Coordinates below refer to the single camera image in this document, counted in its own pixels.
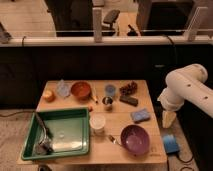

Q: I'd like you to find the blue tape roll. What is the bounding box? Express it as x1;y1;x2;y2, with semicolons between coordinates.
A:
163;135;180;154

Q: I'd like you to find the metal fork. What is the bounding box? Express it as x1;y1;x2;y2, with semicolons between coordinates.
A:
108;135;122;146

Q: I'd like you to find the wooden table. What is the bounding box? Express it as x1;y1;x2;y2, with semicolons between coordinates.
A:
17;80;167;165

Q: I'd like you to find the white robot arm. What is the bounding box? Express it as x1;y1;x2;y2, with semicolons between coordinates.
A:
158;64;213;128

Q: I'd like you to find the metal spatula in tray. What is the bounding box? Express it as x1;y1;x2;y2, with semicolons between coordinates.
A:
35;113;53;155

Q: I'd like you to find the dark grape bunch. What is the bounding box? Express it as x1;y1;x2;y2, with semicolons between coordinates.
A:
119;81;138;96

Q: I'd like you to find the black rectangular block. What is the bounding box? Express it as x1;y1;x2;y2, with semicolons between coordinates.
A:
119;96;138;106

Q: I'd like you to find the small metal cup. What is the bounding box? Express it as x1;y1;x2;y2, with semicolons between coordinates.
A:
102;96;113;110

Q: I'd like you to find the yellow handled tool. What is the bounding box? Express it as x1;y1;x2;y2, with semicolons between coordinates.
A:
91;87;98;104

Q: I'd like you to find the black office chair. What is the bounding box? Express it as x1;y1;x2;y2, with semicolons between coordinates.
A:
102;10;120;36

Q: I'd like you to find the orange apple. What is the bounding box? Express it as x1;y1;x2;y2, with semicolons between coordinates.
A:
42;90;55;102

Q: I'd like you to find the clear plastic bag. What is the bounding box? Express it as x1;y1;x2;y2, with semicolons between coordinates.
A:
56;80;70;98

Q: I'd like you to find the green plastic tray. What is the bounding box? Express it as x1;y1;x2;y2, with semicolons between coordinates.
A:
21;108;90;161

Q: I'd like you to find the purple bowl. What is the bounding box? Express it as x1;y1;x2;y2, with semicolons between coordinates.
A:
120;125;150;156

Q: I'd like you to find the blue sponge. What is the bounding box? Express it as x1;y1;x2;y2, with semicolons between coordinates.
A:
131;109;150;123

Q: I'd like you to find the orange bowl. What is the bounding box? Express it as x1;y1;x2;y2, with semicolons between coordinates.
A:
71;81;91;100

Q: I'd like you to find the white plastic cup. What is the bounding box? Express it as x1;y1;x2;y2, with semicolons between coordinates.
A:
89;114;106;134

